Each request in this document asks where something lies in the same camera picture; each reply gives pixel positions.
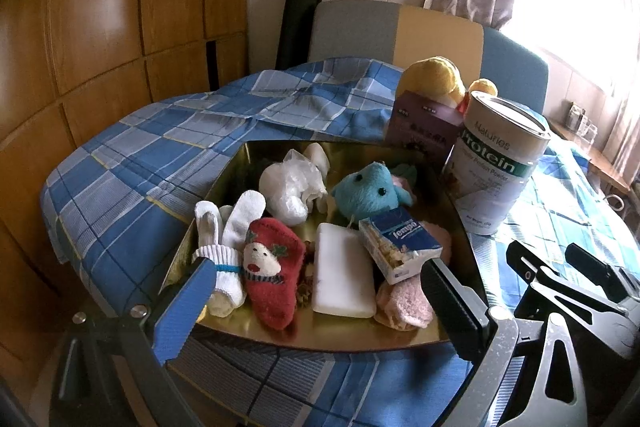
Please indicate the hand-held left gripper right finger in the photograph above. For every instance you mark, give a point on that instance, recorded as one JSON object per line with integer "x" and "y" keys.
{"x": 450, "y": 307}

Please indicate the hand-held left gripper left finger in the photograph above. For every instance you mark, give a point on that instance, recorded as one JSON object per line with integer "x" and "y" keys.
{"x": 182, "y": 312}

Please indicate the wooden wardrobe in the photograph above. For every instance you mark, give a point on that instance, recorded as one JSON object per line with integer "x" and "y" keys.
{"x": 100, "y": 32}

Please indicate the clear plastic organizer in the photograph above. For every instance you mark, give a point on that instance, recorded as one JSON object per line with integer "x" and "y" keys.
{"x": 580, "y": 119}

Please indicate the teal plush toy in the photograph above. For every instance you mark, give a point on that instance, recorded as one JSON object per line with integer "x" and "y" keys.
{"x": 365, "y": 192}

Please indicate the grey and yellow headboard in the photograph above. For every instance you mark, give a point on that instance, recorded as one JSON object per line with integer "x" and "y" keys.
{"x": 360, "y": 32}

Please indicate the white powder can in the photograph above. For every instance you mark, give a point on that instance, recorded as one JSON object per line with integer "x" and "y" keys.
{"x": 495, "y": 177}

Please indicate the red and white socks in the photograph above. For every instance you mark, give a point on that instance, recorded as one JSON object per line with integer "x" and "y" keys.
{"x": 227, "y": 267}

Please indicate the white foam block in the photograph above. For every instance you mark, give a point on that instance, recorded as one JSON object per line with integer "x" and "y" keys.
{"x": 342, "y": 272}

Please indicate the purple cardboard box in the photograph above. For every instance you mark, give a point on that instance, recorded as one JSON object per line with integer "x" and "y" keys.
{"x": 420, "y": 127}

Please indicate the white plush toy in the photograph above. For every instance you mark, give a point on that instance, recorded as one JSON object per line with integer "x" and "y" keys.
{"x": 287, "y": 187}

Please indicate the blue plaid blanket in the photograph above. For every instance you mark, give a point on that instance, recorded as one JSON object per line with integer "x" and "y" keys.
{"x": 150, "y": 147}

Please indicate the wooden desk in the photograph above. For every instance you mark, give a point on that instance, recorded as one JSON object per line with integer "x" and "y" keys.
{"x": 600, "y": 162}

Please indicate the black rolled mat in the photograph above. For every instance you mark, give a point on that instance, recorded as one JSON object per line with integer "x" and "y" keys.
{"x": 297, "y": 22}

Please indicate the red christmas sock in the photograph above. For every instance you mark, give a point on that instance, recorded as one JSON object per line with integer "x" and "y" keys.
{"x": 272, "y": 277}

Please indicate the yellow plush toy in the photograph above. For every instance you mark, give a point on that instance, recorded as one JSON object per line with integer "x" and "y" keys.
{"x": 432, "y": 74}

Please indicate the gold metal tray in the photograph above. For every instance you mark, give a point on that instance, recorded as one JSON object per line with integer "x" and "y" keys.
{"x": 240, "y": 172}

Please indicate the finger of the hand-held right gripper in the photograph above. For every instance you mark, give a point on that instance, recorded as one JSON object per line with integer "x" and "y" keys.
{"x": 600, "y": 272}
{"x": 540, "y": 272}

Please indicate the pink fuzzy sock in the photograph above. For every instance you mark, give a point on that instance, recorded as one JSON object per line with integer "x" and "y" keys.
{"x": 402, "y": 307}

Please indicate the blue tissue packet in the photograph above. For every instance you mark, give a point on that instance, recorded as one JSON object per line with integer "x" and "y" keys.
{"x": 400, "y": 242}

